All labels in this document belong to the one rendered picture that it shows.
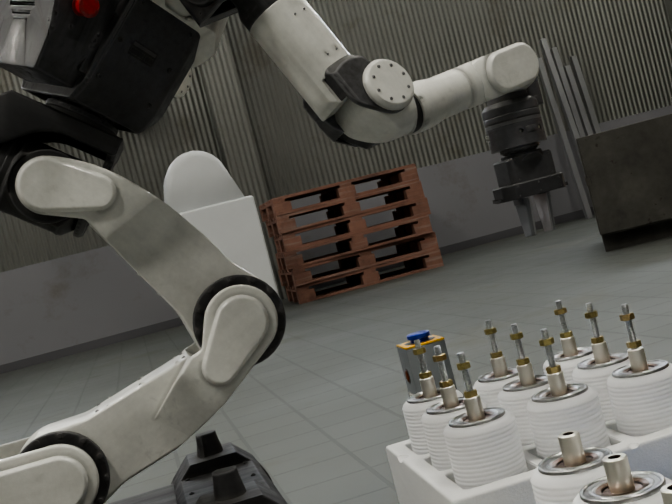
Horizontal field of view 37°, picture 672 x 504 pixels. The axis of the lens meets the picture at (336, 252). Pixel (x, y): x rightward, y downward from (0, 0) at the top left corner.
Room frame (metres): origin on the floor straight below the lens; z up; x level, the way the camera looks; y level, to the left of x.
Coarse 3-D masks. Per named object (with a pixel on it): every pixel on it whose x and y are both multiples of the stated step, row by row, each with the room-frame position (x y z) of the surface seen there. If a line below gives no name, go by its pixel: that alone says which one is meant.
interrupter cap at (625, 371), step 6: (648, 360) 1.38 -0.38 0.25; (654, 360) 1.37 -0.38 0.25; (660, 360) 1.36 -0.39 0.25; (624, 366) 1.38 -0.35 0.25; (630, 366) 1.37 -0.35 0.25; (648, 366) 1.36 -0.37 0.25; (654, 366) 1.34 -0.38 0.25; (660, 366) 1.33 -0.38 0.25; (666, 366) 1.32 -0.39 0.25; (612, 372) 1.36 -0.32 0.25; (618, 372) 1.36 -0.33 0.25; (624, 372) 1.35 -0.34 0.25; (630, 372) 1.35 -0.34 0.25; (636, 372) 1.33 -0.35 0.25; (642, 372) 1.31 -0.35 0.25; (648, 372) 1.31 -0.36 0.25; (654, 372) 1.31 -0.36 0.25
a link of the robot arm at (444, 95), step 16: (432, 80) 1.48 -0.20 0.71; (448, 80) 1.49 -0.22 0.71; (464, 80) 1.50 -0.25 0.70; (416, 96) 1.44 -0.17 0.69; (432, 96) 1.45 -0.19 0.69; (448, 96) 1.47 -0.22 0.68; (464, 96) 1.49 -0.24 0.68; (336, 112) 1.46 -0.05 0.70; (352, 112) 1.42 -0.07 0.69; (368, 112) 1.40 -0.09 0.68; (400, 112) 1.41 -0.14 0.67; (416, 112) 1.43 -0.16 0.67; (432, 112) 1.45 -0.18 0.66; (448, 112) 1.48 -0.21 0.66; (352, 128) 1.44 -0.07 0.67; (368, 128) 1.43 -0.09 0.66; (384, 128) 1.42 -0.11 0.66; (400, 128) 1.42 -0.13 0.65; (416, 128) 1.45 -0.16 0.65; (352, 144) 1.47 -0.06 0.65; (368, 144) 1.47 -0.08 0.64
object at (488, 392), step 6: (510, 378) 1.52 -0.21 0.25; (516, 378) 1.52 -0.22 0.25; (474, 384) 1.57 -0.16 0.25; (480, 384) 1.54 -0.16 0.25; (486, 384) 1.53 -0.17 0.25; (492, 384) 1.52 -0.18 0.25; (498, 384) 1.52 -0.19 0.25; (504, 384) 1.52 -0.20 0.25; (480, 390) 1.54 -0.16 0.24; (486, 390) 1.53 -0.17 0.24; (492, 390) 1.52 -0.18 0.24; (498, 390) 1.52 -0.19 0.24; (480, 396) 1.54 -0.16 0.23; (486, 396) 1.53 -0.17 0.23; (492, 396) 1.52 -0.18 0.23; (486, 402) 1.53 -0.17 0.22; (492, 402) 1.53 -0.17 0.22; (498, 402) 1.52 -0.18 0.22
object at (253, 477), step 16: (208, 432) 1.75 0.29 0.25; (208, 448) 1.73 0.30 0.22; (224, 448) 1.76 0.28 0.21; (240, 448) 1.80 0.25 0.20; (192, 464) 1.69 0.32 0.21; (208, 464) 1.69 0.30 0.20; (224, 464) 1.70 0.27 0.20; (240, 464) 1.70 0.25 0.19; (256, 464) 1.69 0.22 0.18; (176, 480) 1.74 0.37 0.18; (192, 480) 1.67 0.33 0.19; (208, 480) 1.64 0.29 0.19; (224, 480) 1.39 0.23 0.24; (240, 480) 1.40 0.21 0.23; (256, 480) 1.55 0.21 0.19; (144, 496) 1.74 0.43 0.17; (160, 496) 1.71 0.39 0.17; (176, 496) 1.64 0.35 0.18; (192, 496) 1.55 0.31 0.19; (208, 496) 1.43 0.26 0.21; (224, 496) 1.38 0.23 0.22; (240, 496) 1.39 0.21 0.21; (256, 496) 1.36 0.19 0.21; (272, 496) 1.40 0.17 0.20
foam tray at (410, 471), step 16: (608, 432) 1.35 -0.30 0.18; (656, 432) 1.29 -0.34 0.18; (400, 448) 1.56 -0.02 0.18; (528, 448) 1.37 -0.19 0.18; (608, 448) 1.27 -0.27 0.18; (624, 448) 1.26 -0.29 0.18; (640, 448) 1.26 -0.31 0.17; (656, 448) 1.27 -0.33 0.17; (400, 464) 1.51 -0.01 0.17; (416, 464) 1.44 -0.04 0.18; (528, 464) 1.31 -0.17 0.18; (640, 464) 1.26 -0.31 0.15; (656, 464) 1.27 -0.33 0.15; (400, 480) 1.54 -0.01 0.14; (416, 480) 1.41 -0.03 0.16; (432, 480) 1.34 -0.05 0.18; (448, 480) 1.32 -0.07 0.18; (512, 480) 1.24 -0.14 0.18; (528, 480) 1.24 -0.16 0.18; (400, 496) 1.58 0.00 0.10; (416, 496) 1.44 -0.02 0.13; (432, 496) 1.33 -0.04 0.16; (448, 496) 1.25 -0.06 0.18; (464, 496) 1.23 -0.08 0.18; (480, 496) 1.23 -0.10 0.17; (496, 496) 1.23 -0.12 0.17; (512, 496) 1.23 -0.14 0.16; (528, 496) 1.24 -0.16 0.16
